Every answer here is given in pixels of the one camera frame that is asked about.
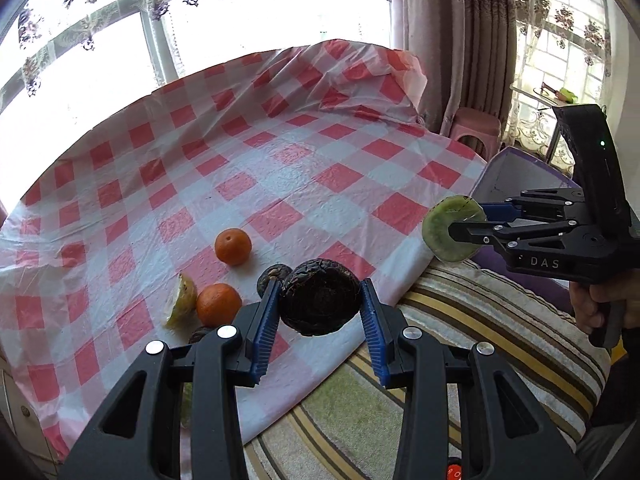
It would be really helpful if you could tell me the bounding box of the person's right hand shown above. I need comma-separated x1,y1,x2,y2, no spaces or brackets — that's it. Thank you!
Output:
570,280,608,335

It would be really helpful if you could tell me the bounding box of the large dark wrinkled fruit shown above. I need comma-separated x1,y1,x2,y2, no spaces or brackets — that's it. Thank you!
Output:
279,258,362,337

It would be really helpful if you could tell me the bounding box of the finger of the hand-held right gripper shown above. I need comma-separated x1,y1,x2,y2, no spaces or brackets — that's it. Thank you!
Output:
447,219,595,248
479,189,586,224

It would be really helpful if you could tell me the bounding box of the floral lace sheer curtain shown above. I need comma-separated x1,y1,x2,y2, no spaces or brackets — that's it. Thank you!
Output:
0,0,401,111
505,0,613,171

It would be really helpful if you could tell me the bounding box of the glass side table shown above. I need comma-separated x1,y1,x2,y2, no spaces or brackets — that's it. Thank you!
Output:
510,82,608,166

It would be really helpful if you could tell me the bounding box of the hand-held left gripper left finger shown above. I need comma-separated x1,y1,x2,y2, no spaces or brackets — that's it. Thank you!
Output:
60,279,281,480

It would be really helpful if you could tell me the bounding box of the pink plastic stool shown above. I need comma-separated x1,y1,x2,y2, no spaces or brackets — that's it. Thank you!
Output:
440,106,502,158

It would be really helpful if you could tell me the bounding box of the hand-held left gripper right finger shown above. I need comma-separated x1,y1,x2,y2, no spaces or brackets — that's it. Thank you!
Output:
360,278,586,480

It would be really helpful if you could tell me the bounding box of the pink brown heavy curtain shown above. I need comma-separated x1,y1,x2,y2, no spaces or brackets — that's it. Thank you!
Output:
390,0,523,136

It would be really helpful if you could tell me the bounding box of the red white checkered tablecloth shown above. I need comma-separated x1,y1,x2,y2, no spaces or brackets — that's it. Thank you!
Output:
0,39,488,461

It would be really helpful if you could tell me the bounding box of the lemon half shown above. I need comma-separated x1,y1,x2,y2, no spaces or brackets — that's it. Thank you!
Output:
164,272,198,331

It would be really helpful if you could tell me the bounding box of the purple cardboard box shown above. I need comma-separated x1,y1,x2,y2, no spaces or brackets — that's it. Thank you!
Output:
470,146,596,293

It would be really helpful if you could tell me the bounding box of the green kiwi slice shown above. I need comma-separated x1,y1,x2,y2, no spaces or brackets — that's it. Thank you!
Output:
421,195,488,264

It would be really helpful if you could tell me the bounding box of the small tangerine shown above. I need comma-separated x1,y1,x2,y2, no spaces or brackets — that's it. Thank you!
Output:
215,228,252,267
196,283,243,328

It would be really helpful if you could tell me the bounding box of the person's right forearm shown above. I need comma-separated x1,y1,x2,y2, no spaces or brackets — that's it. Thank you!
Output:
592,332,640,436

